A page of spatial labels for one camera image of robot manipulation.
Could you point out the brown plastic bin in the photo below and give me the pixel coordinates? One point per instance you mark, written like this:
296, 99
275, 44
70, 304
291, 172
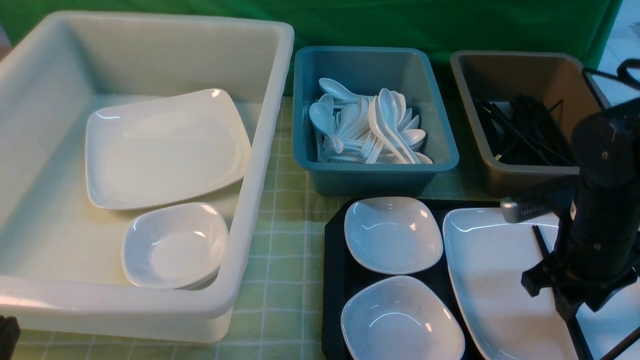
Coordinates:
500, 76

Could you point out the black chopstick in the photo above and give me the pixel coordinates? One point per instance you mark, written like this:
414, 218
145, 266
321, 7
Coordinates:
580, 345

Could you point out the white bowl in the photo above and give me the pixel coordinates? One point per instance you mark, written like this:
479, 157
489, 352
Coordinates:
400, 318
177, 247
393, 235

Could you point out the pile of black chopsticks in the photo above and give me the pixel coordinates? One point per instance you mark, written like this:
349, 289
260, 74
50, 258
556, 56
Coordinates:
523, 132

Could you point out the large white plastic tub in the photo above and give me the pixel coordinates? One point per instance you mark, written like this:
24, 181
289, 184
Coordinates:
61, 256

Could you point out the white bowl in tub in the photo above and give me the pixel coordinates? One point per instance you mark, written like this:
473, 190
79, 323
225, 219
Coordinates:
177, 247

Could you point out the white rice plate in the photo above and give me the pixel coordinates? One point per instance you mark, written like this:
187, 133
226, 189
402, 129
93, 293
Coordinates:
486, 257

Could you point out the green checkered tablecloth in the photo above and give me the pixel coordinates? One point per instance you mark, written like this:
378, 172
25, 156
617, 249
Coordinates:
277, 315

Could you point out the teal plastic bin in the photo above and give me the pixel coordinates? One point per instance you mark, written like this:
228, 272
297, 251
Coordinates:
365, 71

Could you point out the black serving tray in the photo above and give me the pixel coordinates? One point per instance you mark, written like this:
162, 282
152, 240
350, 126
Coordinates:
344, 277

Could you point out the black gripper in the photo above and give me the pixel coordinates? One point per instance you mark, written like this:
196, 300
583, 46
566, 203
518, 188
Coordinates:
571, 290

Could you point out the white spoon upright in pile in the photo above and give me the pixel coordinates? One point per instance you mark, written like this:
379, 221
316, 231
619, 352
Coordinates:
384, 113

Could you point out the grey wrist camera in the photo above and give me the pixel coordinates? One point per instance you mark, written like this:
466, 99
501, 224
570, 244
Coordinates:
518, 210

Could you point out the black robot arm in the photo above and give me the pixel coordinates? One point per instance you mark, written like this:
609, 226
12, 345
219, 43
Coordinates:
596, 253

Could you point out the green backdrop cloth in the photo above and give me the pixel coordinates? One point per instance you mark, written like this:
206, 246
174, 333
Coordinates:
579, 28

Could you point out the pile of white spoons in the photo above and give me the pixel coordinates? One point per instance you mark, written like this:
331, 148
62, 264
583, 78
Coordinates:
350, 120

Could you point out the white square plate in tub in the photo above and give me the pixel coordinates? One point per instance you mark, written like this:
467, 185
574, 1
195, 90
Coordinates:
167, 150

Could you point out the white spoon top of pile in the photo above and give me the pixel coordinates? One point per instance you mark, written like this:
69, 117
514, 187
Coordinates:
337, 90

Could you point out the black object bottom left corner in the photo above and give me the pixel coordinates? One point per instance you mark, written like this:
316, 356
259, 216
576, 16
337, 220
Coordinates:
10, 332

